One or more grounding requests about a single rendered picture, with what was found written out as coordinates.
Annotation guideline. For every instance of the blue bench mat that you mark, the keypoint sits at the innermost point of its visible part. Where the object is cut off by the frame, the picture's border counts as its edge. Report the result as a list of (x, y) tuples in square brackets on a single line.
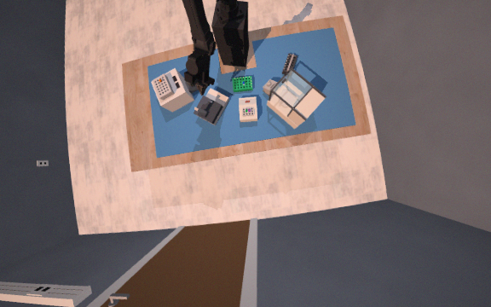
[(318, 60)]

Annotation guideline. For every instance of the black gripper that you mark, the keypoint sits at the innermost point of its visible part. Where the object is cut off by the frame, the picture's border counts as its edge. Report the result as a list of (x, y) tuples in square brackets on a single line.
[(202, 86)]

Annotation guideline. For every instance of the cream block with rows of round holes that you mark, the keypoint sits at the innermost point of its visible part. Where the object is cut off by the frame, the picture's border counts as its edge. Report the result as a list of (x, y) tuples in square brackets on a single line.
[(175, 92)]

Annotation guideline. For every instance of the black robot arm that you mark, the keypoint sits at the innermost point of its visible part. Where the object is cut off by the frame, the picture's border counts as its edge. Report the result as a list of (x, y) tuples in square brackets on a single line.
[(203, 37)]

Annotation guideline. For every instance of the green tube rack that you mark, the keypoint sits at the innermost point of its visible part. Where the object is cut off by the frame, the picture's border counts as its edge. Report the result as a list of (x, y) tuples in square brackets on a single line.
[(239, 85)]

